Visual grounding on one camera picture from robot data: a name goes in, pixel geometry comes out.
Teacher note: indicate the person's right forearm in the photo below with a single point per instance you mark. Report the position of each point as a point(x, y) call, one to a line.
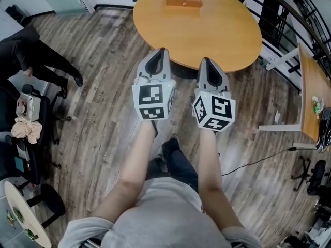
point(209, 164)

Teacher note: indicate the black bag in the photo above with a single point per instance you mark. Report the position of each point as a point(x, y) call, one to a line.
point(325, 128)

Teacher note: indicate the person's dark trousers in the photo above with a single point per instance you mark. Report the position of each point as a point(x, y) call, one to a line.
point(181, 167)

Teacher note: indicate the black chair with items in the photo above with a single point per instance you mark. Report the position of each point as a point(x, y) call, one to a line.
point(18, 159)

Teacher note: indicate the black office chair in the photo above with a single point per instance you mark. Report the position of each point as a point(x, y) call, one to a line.
point(314, 176)
point(47, 107)

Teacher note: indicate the small round white table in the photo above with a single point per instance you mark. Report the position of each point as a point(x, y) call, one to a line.
point(23, 210)

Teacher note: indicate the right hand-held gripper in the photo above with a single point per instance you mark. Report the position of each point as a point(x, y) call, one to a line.
point(217, 110)

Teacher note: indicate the round wooden table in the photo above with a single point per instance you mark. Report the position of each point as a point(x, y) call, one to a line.
point(201, 35)

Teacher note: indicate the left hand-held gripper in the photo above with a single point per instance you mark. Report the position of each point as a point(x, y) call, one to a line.
point(152, 97)

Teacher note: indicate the flower bunch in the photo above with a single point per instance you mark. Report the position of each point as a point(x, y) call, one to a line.
point(317, 104)

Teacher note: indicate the peach cloth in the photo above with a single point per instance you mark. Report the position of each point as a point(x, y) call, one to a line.
point(27, 130)

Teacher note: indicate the person's dark shoe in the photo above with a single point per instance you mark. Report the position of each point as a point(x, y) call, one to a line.
point(175, 138)

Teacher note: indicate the black metal railing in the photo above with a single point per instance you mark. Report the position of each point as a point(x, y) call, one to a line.
point(284, 17)

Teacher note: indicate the rectangular wooden desk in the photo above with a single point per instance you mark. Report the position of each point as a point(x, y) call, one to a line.
point(309, 86)

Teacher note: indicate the white box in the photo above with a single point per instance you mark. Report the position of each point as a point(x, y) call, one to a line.
point(31, 107)

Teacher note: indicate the white paper sheet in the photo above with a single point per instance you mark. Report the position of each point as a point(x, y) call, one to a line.
point(277, 117)

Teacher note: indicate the person's left forearm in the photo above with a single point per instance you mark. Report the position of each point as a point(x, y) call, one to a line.
point(134, 159)

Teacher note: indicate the green item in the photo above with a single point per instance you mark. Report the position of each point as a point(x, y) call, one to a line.
point(31, 234)
point(18, 213)

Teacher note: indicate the person's grey shirt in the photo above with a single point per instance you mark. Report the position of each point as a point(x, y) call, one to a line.
point(168, 216)

